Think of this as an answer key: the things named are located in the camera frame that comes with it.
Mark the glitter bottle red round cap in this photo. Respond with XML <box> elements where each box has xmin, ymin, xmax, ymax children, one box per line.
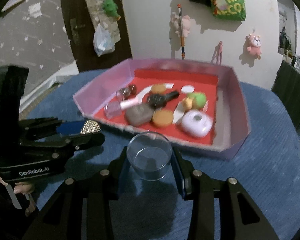
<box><xmin>116</xmin><ymin>84</ymin><xmax>137</xmax><ymax>101</ymax></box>

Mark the grey eye shadow case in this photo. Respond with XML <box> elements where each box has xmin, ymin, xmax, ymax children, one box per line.
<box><xmin>125</xmin><ymin>103</ymin><xmax>154</xmax><ymax>127</ymax></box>

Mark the orange round makeup sponge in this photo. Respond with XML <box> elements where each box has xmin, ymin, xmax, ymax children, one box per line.
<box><xmin>152</xmin><ymin>109</ymin><xmax>174</xmax><ymax>127</ymax></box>

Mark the black star nail polish bottle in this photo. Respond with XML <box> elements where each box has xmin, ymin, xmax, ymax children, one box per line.
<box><xmin>147</xmin><ymin>90</ymin><xmax>180</xmax><ymax>109</ymax></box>

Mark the green hooded capybara toy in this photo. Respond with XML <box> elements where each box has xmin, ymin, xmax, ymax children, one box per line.
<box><xmin>182</xmin><ymin>92</ymin><xmax>207</xmax><ymax>111</ymax></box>

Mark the person's left hand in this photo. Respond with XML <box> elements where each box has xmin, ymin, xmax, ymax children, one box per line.
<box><xmin>0</xmin><ymin>176</ymin><xmax>35</xmax><ymax>194</ymax></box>

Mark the blue textured table cloth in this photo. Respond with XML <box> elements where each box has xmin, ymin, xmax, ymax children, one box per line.
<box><xmin>34</xmin><ymin>83</ymin><xmax>300</xmax><ymax>239</ymax></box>

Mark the pink nail polish bottle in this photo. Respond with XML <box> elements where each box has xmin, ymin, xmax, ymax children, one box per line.
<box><xmin>104</xmin><ymin>98</ymin><xmax>141</xmax><ymax>119</ymax></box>

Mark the lilac round compact device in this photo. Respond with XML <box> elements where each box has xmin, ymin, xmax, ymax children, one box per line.
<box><xmin>180</xmin><ymin>110</ymin><xmax>213</xmax><ymax>138</ymax></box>

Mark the dark wooden door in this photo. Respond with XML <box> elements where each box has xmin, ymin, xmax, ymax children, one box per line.
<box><xmin>58</xmin><ymin>0</ymin><xmax>133</xmax><ymax>73</ymax></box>

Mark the white plastic bag hanging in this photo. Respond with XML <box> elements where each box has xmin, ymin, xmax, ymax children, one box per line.
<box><xmin>93</xmin><ymin>24</ymin><xmax>115</xmax><ymax>57</ymax></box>

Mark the pink cardboard tray red bottom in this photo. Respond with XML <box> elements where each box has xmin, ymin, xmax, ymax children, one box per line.
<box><xmin>72</xmin><ymin>57</ymin><xmax>252</xmax><ymax>161</ymax></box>

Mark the green plush on door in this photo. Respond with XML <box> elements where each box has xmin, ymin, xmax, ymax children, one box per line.
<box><xmin>102</xmin><ymin>0</ymin><xmax>121</xmax><ymax>21</ymax></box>

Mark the dark cloth covered side table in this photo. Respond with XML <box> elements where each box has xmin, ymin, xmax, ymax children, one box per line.
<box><xmin>271</xmin><ymin>61</ymin><xmax>300</xmax><ymax>135</ymax></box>

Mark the small pink hanging figure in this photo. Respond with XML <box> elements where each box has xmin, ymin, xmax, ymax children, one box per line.
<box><xmin>211</xmin><ymin>41</ymin><xmax>223</xmax><ymax>65</ymax></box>

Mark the green printed tote bag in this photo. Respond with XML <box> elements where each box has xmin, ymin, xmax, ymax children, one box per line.
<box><xmin>185</xmin><ymin>0</ymin><xmax>247</xmax><ymax>22</ymax></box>

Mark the pink plush toy on wall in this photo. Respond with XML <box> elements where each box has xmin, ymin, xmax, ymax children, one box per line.
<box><xmin>247</xmin><ymin>34</ymin><xmax>262</xmax><ymax>60</ymax></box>

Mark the pale pink plush on wall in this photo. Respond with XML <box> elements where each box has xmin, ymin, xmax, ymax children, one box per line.
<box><xmin>170</xmin><ymin>12</ymin><xmax>191</xmax><ymax>38</ymax></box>

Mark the orange tipped stick on wall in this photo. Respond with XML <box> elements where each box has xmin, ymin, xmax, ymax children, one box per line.
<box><xmin>177</xmin><ymin>4</ymin><xmax>185</xmax><ymax>60</ymax></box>

